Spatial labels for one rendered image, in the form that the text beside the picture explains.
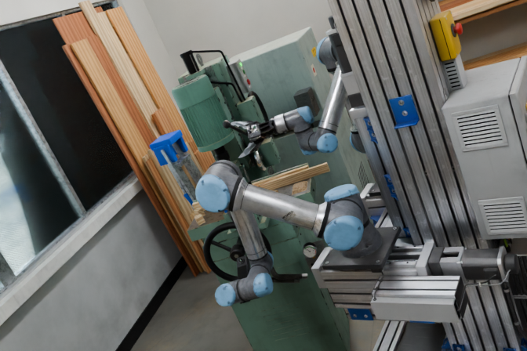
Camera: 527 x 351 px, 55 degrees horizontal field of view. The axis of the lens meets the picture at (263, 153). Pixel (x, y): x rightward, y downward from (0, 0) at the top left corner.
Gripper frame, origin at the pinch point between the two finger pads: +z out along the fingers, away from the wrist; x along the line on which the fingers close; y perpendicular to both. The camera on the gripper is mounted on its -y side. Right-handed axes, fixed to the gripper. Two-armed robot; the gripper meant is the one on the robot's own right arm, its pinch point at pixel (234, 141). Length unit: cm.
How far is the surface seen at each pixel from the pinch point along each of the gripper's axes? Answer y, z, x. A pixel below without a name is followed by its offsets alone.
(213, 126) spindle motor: -3.4, 8.1, -9.9
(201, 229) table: -13.4, 30.3, 31.1
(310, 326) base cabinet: -42, 1, 88
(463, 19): -167, -133, -65
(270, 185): -25.3, -3.4, 19.8
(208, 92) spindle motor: 0.7, 5.1, -23.8
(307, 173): -25.4, -21.9, 19.9
